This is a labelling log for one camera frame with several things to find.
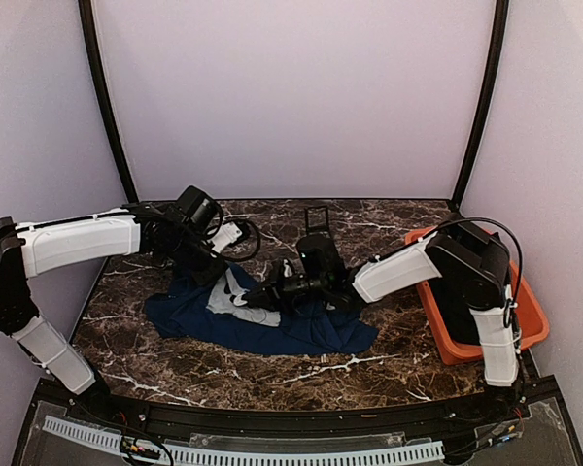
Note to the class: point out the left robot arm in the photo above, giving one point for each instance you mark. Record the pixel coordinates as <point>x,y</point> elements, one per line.
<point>189,231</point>

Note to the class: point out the left black frame post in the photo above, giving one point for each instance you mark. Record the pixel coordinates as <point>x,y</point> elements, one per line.
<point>104,101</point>

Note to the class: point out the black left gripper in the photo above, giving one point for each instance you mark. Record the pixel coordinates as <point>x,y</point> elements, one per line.
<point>205,276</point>

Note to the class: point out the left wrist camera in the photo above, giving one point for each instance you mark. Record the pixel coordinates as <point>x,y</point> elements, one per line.
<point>232,233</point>

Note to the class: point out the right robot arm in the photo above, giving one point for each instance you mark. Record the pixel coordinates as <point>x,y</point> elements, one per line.
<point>325,277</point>

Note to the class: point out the black frame post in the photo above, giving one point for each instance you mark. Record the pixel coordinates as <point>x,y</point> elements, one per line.
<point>104,101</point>
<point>483,106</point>

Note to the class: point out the black brooch box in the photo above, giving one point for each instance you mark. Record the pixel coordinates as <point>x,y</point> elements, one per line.
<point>316,219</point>

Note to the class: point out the white slotted cable duct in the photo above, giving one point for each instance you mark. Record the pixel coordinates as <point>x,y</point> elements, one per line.
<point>209,449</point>

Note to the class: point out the blue printed t-shirt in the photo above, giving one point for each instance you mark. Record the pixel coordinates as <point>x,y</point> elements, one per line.
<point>208,314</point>

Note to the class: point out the black front rail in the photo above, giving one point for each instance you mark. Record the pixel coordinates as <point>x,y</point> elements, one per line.
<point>451,418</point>

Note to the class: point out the right black frame post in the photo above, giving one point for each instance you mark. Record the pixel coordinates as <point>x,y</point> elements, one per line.
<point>483,106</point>

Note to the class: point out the black garment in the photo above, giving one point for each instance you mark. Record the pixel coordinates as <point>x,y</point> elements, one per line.
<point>459,310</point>

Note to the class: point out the orange plastic basket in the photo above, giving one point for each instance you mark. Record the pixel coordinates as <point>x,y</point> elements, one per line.
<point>528,313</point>

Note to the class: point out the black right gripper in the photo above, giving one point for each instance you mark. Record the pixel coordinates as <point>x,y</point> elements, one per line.
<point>269,296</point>

